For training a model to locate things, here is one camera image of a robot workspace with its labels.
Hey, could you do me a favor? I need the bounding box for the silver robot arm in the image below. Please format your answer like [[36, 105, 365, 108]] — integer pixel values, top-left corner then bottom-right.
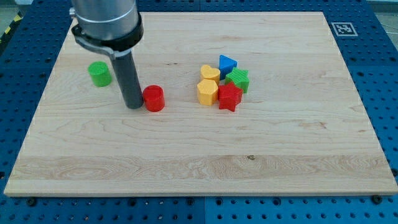
[[72, 0, 139, 40]]

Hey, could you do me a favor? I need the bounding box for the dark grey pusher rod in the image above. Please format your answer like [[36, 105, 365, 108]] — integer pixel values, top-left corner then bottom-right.
[[111, 50, 144, 109]]

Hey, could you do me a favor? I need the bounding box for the yellow hexagon block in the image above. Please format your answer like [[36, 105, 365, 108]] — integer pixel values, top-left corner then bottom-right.
[[197, 79, 218, 106]]

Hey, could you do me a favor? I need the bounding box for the wooden board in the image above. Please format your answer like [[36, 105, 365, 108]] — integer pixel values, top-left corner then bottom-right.
[[4, 12, 397, 197]]

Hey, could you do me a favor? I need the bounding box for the white fiducial marker tag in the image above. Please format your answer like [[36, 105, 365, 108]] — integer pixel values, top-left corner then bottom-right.
[[331, 22, 358, 37]]

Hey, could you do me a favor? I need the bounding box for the green cylinder block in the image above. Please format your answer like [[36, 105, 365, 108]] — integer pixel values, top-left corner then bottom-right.
[[88, 61, 112, 87]]

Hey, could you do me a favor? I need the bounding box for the yellow heart block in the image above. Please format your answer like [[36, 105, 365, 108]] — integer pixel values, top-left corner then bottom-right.
[[200, 64, 221, 85]]

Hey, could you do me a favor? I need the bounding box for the red star block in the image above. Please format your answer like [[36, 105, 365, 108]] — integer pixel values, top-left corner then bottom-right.
[[218, 82, 243, 112]]

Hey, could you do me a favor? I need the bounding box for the red cylinder block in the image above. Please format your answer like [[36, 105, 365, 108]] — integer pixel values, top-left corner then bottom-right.
[[142, 85, 165, 112]]

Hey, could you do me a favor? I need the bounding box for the black clamp ring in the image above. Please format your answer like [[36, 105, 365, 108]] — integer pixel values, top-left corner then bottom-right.
[[70, 12, 145, 60]]

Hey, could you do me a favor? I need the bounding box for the green star block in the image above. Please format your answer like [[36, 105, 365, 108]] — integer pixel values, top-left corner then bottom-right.
[[224, 67, 250, 93]]

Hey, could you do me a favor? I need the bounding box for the blue triangle block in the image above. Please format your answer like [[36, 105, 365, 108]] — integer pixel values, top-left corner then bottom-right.
[[219, 55, 238, 80]]

